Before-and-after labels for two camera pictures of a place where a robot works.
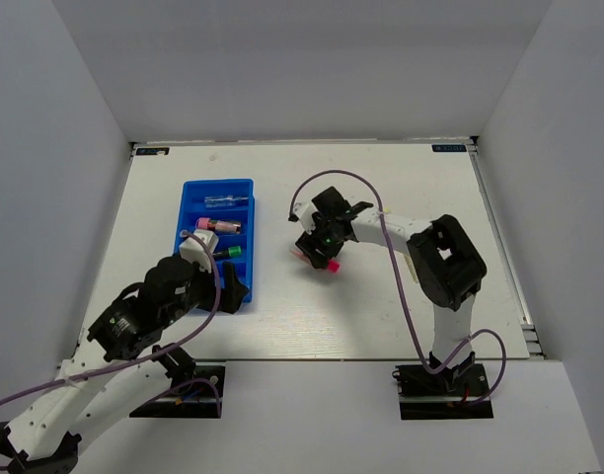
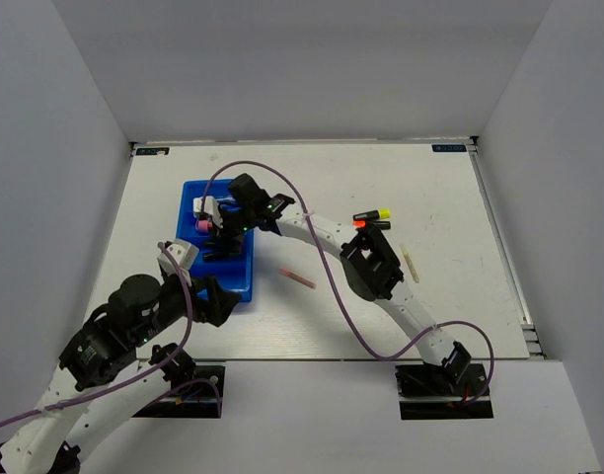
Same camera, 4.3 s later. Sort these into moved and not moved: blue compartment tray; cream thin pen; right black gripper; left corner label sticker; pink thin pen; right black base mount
Moved: pink thin pen; right black gripper
Not moved: right black base mount; left corner label sticker; cream thin pen; blue compartment tray
